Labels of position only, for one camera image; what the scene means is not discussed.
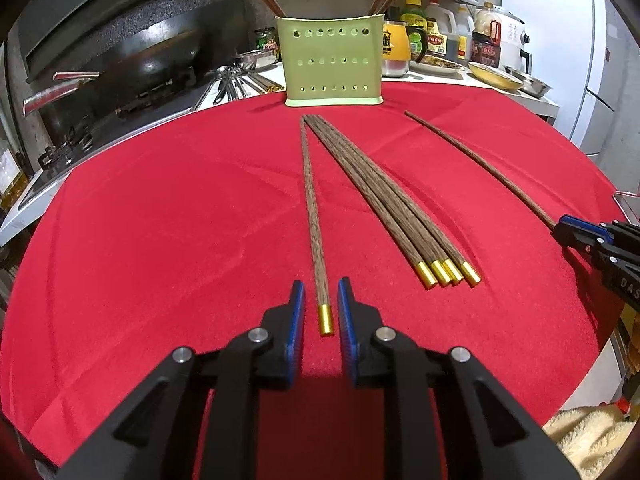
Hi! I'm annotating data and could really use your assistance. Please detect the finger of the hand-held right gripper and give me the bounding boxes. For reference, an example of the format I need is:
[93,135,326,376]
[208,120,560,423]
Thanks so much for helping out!
[559,214,614,239]
[551,227,599,254]

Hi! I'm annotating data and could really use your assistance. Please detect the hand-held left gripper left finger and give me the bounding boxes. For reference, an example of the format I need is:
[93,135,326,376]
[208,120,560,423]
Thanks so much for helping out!
[50,279,307,480]

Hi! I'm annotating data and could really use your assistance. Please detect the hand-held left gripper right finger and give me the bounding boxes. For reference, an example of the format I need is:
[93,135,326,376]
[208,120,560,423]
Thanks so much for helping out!
[336,277,589,480]

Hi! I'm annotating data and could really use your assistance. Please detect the bundle of wooden chopsticks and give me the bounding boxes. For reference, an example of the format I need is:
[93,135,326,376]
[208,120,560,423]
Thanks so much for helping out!
[304,114,482,290]

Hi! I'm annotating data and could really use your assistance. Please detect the green plastic utensil holder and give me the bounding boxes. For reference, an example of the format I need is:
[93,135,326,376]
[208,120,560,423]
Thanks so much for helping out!
[275,14,385,109]

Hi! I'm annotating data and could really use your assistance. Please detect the steel bowl with food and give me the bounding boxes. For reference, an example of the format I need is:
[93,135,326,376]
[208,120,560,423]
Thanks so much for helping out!
[505,66,554,99]

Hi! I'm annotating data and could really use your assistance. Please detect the red tablecloth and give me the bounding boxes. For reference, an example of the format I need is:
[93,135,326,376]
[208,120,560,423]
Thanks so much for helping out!
[0,81,631,480]

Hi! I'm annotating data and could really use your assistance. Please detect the yellow bowl plastic wrap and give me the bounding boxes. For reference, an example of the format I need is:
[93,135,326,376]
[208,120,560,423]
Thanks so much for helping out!
[468,61,526,92]

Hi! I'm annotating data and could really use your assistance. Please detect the white refrigerator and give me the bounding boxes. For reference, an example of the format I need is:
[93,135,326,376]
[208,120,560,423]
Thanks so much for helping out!
[500,0,640,157]

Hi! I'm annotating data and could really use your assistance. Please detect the beige towel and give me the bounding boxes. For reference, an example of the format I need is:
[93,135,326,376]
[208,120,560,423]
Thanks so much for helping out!
[542,404,637,480]

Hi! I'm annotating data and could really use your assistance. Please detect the white air fryer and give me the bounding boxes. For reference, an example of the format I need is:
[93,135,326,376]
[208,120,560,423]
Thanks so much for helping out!
[492,7,531,71]

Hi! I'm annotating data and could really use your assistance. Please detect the plate of cooked food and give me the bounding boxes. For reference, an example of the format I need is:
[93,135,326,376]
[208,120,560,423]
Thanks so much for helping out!
[412,55,466,75]

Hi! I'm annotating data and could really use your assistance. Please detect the small white plastic jug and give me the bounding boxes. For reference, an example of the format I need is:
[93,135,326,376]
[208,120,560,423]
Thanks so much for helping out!
[452,5,474,61]

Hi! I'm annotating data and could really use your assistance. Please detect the large white plastic jug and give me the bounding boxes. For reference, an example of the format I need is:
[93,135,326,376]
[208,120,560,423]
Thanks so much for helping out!
[425,2,456,56]

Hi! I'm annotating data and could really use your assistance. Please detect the pile of steel cutlery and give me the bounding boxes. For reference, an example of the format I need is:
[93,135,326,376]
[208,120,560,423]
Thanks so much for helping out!
[199,65,286,107]

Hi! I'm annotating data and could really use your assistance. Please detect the small steel bowl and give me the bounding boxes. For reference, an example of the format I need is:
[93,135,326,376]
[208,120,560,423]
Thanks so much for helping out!
[234,50,279,72]

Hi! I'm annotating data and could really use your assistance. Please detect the black gas stove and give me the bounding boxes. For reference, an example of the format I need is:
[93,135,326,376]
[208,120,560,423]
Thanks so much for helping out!
[19,85,213,211]

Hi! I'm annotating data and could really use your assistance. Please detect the green label jar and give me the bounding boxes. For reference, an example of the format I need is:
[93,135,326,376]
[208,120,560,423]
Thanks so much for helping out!
[254,27,279,56]

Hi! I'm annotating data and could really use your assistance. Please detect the steel wok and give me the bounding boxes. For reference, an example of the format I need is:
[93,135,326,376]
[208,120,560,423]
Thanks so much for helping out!
[22,35,202,117]

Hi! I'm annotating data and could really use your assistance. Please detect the clear oil bottle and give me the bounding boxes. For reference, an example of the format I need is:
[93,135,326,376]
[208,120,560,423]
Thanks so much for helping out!
[0,140,24,212]

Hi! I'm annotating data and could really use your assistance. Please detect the dark jug red handle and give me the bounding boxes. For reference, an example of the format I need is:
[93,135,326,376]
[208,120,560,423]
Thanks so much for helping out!
[470,2,504,69]

